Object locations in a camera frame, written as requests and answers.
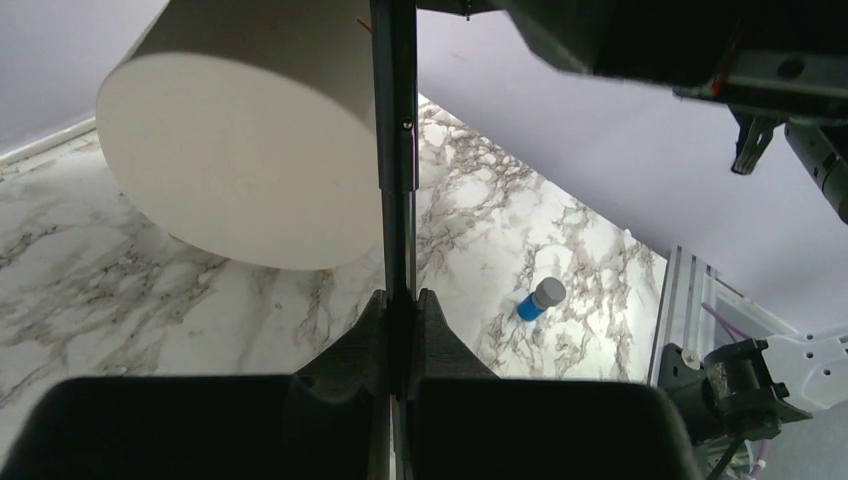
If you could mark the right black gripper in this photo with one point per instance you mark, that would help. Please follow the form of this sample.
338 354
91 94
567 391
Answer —
764 59

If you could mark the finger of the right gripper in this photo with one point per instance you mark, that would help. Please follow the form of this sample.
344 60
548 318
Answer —
822 151

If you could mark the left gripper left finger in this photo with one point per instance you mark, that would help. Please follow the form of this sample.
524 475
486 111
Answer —
328 420

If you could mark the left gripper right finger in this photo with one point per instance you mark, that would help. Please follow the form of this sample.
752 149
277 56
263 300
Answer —
465 422

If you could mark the beige folding umbrella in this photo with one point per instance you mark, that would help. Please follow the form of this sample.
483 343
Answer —
394 45

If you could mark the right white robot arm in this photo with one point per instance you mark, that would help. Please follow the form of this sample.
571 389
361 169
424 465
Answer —
747 390

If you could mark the cream cylindrical umbrella stand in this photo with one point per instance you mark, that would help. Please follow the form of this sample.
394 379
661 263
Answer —
247 129

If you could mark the small blue capped bottle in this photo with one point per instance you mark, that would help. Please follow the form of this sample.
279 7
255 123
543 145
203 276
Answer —
549 293

